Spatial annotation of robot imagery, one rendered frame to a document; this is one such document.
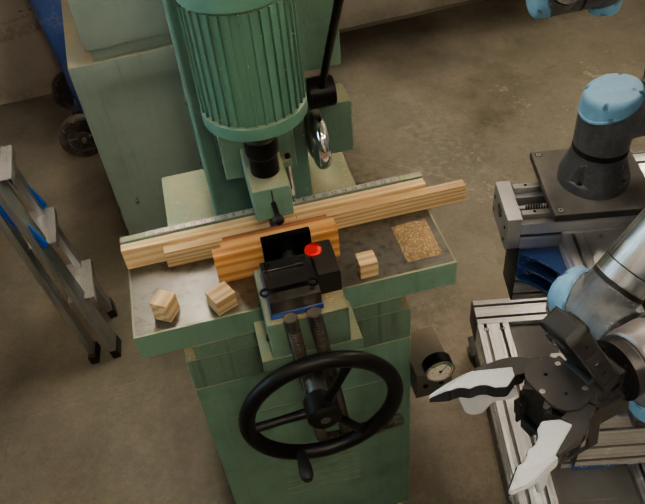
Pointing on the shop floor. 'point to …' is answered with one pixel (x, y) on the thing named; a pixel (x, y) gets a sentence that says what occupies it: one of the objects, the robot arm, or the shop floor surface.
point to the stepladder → (2, 194)
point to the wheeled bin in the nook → (76, 130)
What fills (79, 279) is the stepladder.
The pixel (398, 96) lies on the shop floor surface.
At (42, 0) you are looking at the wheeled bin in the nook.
